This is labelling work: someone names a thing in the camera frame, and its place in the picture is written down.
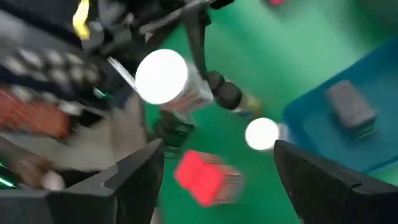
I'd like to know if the green black pepper tin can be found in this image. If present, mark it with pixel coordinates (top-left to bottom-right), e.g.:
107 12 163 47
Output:
325 80 379 138
152 110 197 159

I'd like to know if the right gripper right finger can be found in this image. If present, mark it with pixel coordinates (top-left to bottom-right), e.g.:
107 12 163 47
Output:
273 139 398 224

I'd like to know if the clear plastic storage box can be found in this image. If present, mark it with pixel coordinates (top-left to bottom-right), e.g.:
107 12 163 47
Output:
0 40 149 190

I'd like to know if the green table mat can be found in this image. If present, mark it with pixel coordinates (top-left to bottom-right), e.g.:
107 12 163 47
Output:
142 0 398 224

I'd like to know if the yellow tape tag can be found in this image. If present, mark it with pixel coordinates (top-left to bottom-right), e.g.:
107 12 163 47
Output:
73 0 91 41

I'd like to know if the blue plastic bin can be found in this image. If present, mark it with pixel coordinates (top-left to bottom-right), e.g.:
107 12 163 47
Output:
282 37 398 175

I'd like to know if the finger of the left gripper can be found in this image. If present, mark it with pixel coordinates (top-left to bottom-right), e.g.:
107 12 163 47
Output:
183 0 212 77

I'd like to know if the grey white checkered cloth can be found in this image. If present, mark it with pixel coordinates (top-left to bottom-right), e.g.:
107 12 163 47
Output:
0 46 103 116

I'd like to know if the white-lid spice jar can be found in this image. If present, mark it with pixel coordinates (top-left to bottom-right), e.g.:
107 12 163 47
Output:
135 49 215 114
244 117 290 153

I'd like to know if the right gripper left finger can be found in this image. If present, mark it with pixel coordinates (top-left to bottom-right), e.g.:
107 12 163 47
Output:
0 138 165 224

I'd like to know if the orange cloth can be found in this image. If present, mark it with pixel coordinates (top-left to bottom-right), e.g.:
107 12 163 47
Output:
0 88 71 139

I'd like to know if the black-lid spice jar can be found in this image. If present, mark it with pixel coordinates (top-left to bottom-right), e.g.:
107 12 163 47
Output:
214 81 262 118

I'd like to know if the red-lid smoked paprika tin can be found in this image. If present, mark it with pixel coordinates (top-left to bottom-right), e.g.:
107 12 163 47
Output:
174 149 218 190
189 164 245 208

